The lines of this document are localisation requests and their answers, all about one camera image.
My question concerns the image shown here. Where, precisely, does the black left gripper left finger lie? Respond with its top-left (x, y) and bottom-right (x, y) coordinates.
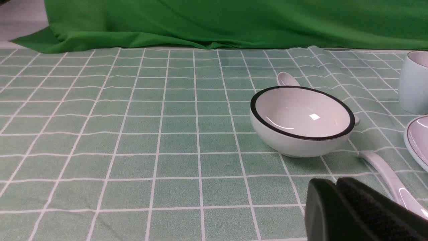
top-left (305, 178), bottom-right (378, 241)

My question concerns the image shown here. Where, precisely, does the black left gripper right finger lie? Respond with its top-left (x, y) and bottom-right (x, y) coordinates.
top-left (336, 177), bottom-right (427, 241)

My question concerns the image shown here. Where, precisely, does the pale blue ceramic spoon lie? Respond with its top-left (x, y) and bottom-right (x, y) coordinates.
top-left (359, 151), bottom-right (428, 220)

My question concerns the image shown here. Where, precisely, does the pale blue ceramic cup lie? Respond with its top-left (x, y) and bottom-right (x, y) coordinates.
top-left (398, 51), bottom-right (428, 115)

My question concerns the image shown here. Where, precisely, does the pale blue ceramic bowl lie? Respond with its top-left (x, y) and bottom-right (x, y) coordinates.
top-left (404, 115), bottom-right (428, 171)

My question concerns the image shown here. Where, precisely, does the white bowl black rim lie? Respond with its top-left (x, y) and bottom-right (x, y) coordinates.
top-left (250, 85), bottom-right (360, 158)

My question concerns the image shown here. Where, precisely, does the green checked tablecloth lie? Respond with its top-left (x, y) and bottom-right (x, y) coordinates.
top-left (0, 46), bottom-right (427, 241)

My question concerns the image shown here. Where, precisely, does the green backdrop cloth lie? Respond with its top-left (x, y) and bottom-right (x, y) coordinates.
top-left (12, 0), bottom-right (428, 54)

